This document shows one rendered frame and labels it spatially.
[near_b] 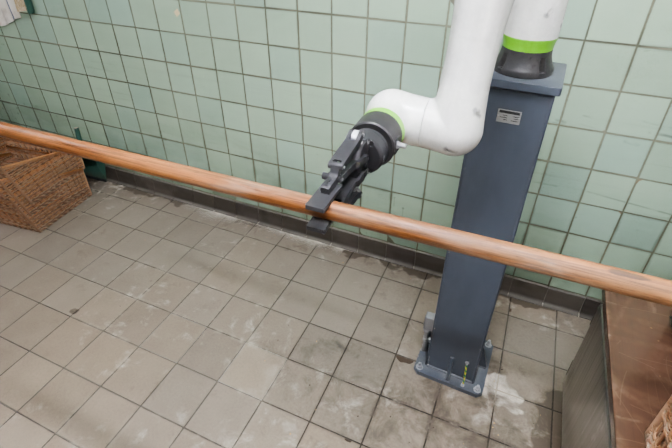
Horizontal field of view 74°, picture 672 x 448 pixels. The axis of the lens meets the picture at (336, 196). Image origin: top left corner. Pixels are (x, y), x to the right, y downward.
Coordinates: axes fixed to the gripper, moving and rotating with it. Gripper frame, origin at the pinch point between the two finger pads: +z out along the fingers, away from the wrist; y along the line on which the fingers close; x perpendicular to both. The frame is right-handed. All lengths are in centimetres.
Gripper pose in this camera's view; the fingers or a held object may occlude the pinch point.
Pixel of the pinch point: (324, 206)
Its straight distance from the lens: 67.3
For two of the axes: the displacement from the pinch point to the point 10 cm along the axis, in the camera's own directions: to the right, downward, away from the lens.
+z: -3.9, 5.3, -7.6
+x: -9.2, -2.1, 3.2
